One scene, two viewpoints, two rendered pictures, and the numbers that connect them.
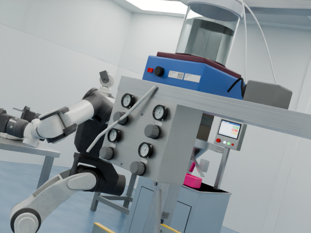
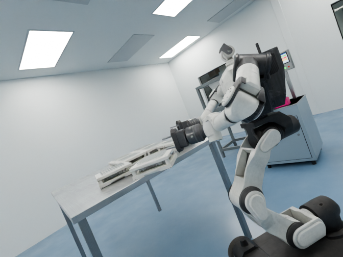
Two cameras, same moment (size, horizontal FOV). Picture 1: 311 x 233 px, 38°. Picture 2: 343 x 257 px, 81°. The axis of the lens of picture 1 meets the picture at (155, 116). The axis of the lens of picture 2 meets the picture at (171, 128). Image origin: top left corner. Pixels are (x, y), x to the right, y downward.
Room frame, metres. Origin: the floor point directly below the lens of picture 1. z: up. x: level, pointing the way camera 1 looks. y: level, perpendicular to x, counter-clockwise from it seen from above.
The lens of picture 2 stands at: (1.13, 0.56, 1.14)
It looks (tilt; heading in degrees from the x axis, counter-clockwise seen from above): 3 degrees down; 9
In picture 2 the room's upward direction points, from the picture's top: 22 degrees counter-clockwise
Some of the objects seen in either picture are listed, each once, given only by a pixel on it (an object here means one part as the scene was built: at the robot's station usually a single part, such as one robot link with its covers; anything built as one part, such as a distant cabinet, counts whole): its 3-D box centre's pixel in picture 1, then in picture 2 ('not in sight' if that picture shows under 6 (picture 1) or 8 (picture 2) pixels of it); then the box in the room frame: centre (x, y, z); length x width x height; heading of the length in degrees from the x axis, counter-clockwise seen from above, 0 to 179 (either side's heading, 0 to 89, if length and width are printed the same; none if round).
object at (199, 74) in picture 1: (193, 78); not in sight; (1.21, -0.07, 1.37); 0.21 x 0.20 x 0.09; 136
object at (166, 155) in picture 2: not in sight; (153, 158); (2.33, 0.92, 0.94); 0.25 x 0.24 x 0.02; 88
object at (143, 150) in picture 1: (145, 150); not in sight; (1.08, 0.00, 1.16); 0.04 x 0.01 x 0.04; 46
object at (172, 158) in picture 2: not in sight; (156, 165); (2.33, 0.92, 0.89); 0.24 x 0.24 x 0.02; 88
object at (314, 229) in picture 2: not in sight; (296, 226); (2.30, 0.27, 0.28); 0.21 x 0.20 x 0.13; 111
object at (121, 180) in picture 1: (98, 174); (271, 127); (2.33, 0.20, 0.87); 0.28 x 0.13 x 0.18; 111
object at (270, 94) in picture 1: (264, 96); not in sight; (1.05, -0.23, 1.36); 0.10 x 0.07 x 0.06; 46
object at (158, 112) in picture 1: (159, 113); not in sight; (1.08, -0.01, 1.26); 0.04 x 0.01 x 0.04; 46
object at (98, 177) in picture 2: not in sight; (112, 170); (2.47, 1.28, 0.94); 0.25 x 0.24 x 0.02; 123
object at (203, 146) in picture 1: (190, 159); not in sight; (4.02, -0.41, 0.95); 0.49 x 0.36 x 0.38; 53
